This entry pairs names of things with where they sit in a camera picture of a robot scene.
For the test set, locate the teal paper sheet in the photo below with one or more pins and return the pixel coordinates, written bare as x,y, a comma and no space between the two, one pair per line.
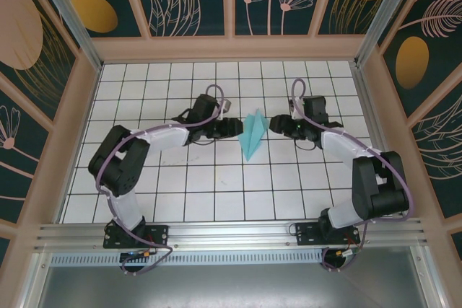
252,131

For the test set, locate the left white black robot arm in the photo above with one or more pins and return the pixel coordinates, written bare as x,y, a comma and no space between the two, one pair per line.
115,163

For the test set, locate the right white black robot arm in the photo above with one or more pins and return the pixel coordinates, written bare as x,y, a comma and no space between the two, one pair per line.
375,185

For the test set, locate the grey metal sheet panel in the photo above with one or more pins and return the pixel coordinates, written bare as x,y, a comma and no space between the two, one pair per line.
231,290

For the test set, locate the small black circuit board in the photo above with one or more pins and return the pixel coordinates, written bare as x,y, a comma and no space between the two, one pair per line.
131,255

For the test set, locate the aluminium side rail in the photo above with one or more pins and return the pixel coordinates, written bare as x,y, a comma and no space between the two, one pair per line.
368,106

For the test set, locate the long aluminium mounting rail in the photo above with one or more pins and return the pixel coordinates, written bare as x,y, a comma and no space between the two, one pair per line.
231,236

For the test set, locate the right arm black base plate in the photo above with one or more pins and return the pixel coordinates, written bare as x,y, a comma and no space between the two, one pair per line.
307,236

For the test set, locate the aluminium corner post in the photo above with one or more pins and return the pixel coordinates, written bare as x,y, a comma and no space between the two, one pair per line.
386,8
64,8

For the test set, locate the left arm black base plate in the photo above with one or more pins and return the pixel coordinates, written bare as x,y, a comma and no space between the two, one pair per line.
160,236

